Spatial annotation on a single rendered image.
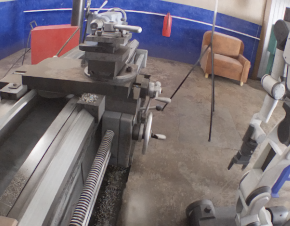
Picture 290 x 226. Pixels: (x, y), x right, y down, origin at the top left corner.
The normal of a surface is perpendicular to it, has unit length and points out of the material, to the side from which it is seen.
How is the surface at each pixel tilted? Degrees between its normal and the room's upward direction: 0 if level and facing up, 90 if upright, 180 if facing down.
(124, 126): 90
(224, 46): 99
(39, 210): 36
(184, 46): 90
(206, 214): 0
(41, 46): 90
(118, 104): 90
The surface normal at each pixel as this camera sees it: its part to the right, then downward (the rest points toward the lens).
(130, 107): -0.13, 0.47
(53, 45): 0.22, 0.50
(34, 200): 0.66, -0.61
